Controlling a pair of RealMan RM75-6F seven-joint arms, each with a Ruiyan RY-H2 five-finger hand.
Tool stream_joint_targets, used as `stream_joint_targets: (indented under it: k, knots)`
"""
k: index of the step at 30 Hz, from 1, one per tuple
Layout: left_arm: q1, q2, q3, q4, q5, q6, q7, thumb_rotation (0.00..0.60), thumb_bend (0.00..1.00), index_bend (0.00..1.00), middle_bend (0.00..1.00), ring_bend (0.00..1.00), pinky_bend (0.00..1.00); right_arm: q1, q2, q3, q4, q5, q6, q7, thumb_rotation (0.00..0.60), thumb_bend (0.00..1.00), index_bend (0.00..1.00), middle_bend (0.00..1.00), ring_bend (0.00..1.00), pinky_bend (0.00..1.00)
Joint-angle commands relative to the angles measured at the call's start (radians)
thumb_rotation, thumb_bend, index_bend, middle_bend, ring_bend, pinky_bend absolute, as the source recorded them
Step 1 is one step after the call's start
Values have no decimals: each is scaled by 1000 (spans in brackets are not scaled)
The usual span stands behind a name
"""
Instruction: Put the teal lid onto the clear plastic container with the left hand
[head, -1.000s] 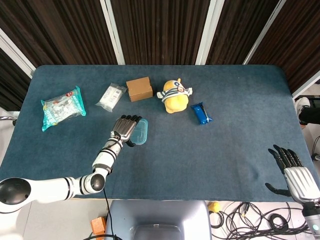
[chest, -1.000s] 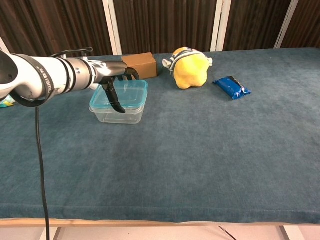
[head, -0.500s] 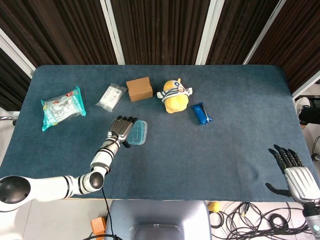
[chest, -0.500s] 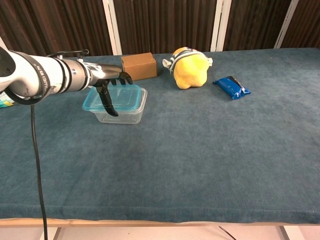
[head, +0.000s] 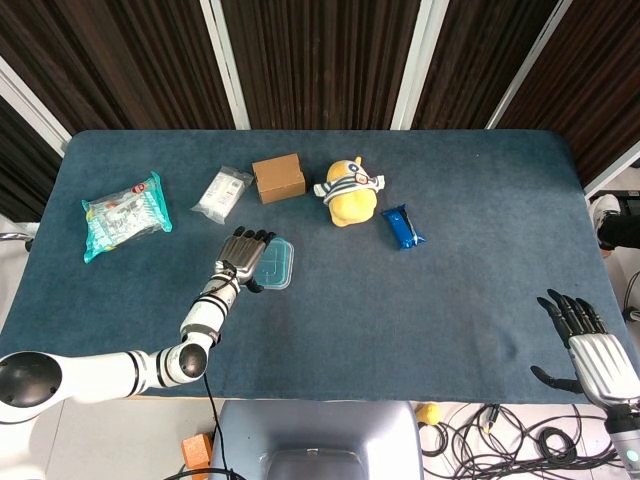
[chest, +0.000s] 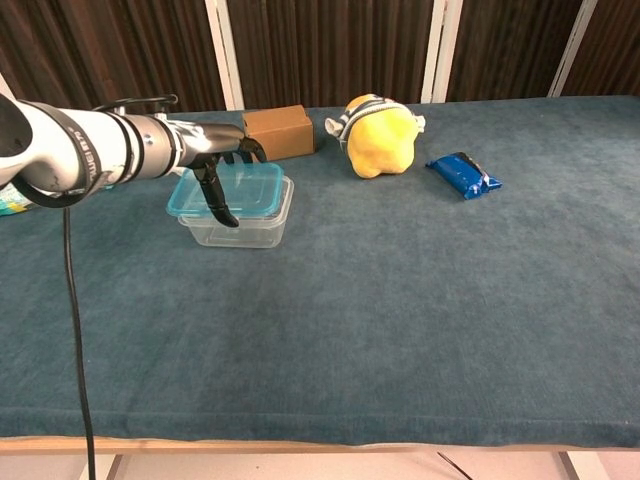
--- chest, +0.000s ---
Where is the clear plastic food container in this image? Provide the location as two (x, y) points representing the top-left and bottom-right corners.
(178, 174), (295, 249)

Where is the yellow plush toy striped shirt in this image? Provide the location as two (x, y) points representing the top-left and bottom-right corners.
(324, 93), (427, 180)

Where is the blue snack packet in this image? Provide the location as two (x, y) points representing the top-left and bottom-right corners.
(425, 151), (504, 202)

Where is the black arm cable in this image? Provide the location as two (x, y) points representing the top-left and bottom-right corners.
(9, 93), (180, 480)

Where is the teal wet wipes pack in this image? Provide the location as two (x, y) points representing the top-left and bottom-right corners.
(0, 182), (40, 219)

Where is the translucent blue plastic lid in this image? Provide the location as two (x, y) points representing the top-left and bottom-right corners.
(165, 162), (285, 220)

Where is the blue table cloth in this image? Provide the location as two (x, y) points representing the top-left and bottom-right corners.
(0, 94), (640, 448)

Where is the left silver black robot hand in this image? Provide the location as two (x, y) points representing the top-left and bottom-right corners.
(174, 122), (268, 229)

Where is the brown cardboard box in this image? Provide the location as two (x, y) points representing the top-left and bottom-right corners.
(242, 104), (316, 162)

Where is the black floor cable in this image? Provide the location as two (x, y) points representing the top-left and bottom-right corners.
(436, 451), (479, 480)

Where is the white metal table leg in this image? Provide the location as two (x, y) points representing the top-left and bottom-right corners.
(93, 453), (124, 480)
(557, 452), (597, 480)

